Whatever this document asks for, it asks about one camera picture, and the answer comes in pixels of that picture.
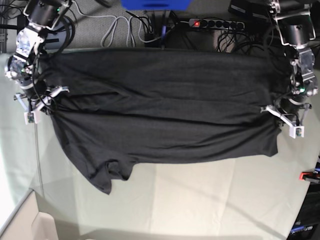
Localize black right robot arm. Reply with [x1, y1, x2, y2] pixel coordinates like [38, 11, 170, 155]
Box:
[4, 0, 75, 110]

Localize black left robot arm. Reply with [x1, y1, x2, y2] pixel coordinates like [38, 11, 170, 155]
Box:
[266, 0, 319, 116]

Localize red black clamp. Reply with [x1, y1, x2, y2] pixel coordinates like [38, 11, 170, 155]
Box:
[299, 156, 320, 184]
[160, 25, 167, 50]

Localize beige plastic bin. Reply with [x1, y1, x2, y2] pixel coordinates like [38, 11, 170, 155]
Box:
[0, 189, 59, 240]

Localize light green table cloth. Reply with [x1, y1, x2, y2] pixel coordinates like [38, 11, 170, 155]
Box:
[0, 47, 320, 240]

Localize red black clamp right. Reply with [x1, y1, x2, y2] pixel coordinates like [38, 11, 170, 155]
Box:
[299, 156, 320, 184]

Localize round dark stand base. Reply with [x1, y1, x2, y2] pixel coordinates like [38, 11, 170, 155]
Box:
[44, 15, 76, 50]

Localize red black clamp middle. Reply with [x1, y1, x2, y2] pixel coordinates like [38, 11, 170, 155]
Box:
[160, 25, 167, 50]

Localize grey looped cable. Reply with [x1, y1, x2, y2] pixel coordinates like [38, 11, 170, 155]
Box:
[74, 9, 151, 48]

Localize dark grey t-shirt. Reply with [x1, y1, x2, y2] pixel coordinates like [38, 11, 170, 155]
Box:
[40, 48, 287, 194]

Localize black power strip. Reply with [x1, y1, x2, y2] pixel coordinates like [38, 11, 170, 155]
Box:
[188, 18, 246, 31]

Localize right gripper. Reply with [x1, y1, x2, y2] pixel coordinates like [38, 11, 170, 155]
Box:
[19, 79, 53, 108]

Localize blue plastic box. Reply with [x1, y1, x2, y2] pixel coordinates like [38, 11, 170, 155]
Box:
[121, 0, 191, 11]

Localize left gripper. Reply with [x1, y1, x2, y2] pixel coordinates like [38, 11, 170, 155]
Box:
[274, 95, 306, 120]

